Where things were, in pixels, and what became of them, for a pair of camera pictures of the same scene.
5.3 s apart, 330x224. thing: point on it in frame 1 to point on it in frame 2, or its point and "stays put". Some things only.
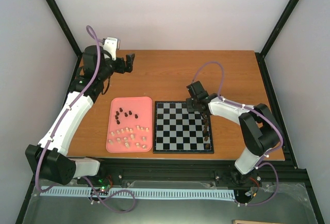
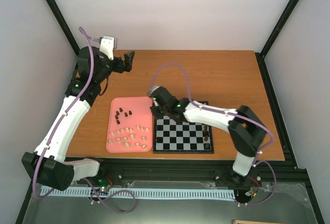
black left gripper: (129, 63) stays put
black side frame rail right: (288, 155) stays put
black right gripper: (190, 108) to (155, 113)
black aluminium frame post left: (58, 15) stays put
